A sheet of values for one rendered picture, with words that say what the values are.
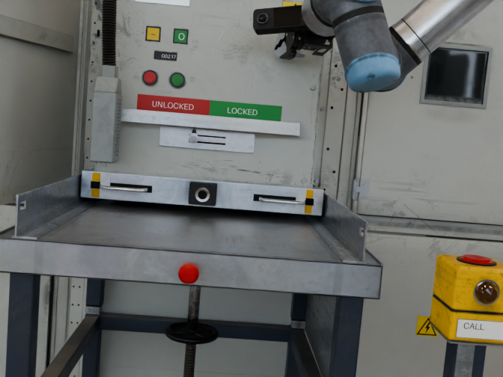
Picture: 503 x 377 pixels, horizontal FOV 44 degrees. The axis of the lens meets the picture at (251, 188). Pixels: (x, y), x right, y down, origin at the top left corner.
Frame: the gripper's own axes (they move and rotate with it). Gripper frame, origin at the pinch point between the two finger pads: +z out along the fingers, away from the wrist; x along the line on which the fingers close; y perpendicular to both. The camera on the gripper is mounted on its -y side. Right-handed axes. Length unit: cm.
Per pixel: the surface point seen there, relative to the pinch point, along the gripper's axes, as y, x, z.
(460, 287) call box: 4, -51, -55
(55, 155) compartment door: -45, -19, 39
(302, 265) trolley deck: -6, -48, -29
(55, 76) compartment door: -46, 0, 33
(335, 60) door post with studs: 24.5, 7.9, 20.9
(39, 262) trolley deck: -46, -47, -18
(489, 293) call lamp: 7, -52, -57
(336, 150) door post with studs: 26.8, -15.0, 26.4
